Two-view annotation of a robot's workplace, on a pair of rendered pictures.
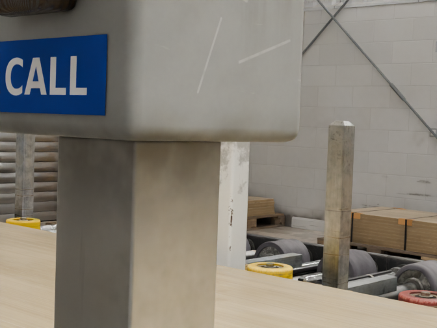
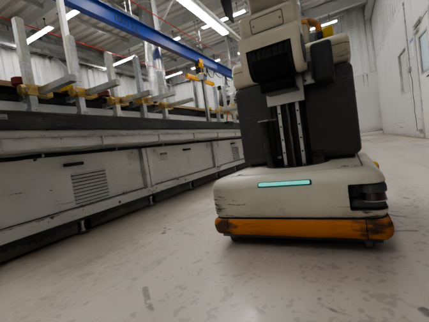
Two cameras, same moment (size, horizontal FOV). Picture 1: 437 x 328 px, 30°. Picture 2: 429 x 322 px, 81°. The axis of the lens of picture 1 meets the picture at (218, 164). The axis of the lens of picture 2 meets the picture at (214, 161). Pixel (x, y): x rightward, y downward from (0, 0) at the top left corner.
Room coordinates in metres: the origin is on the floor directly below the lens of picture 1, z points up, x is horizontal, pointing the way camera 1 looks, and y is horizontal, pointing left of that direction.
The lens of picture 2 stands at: (0.93, 2.68, 0.41)
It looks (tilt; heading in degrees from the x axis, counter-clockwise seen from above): 3 degrees down; 256
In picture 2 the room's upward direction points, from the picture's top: 8 degrees counter-clockwise
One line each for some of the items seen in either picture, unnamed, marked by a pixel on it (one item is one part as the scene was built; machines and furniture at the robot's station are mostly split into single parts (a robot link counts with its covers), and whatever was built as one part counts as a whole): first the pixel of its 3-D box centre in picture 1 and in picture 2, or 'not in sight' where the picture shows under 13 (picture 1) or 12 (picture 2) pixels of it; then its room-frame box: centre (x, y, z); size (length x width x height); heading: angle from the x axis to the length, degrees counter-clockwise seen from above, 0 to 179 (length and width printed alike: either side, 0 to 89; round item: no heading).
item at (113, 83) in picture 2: not in sight; (91, 92); (1.18, 1.13, 0.82); 0.43 x 0.03 x 0.04; 138
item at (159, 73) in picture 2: not in sight; (163, 99); (0.74, 0.57, 0.87); 0.04 x 0.04 x 0.48; 48
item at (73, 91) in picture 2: not in sight; (82, 93); (1.23, 1.11, 0.83); 0.14 x 0.06 x 0.05; 48
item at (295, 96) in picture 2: not in sight; (293, 67); (0.33, 1.80, 0.68); 0.28 x 0.27 x 0.25; 138
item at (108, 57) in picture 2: not in sight; (113, 89); (1.08, 0.94, 0.88); 0.04 x 0.04 x 0.48; 48
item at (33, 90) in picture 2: not in sight; (35, 91); (1.40, 1.29, 0.80); 0.14 x 0.06 x 0.05; 48
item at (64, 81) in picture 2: not in sight; (45, 89); (1.35, 1.32, 0.80); 0.43 x 0.03 x 0.04; 138
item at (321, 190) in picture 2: not in sight; (300, 188); (0.26, 1.64, 0.16); 0.67 x 0.64 x 0.25; 48
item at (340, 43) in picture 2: not in sight; (292, 100); (0.20, 1.57, 0.59); 0.55 x 0.34 x 0.83; 138
